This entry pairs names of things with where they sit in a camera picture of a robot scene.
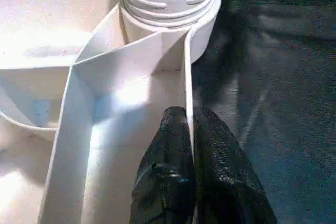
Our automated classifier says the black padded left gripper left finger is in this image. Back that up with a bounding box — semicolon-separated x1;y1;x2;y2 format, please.
130;106;196;224

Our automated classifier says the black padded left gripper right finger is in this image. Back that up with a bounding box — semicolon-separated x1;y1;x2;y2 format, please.
193;107;278;224

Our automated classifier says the white plastic table top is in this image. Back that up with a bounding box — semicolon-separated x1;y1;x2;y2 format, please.
0;0;222;224

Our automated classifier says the black work mat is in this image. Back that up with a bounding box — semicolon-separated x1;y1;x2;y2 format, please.
188;0;336;224

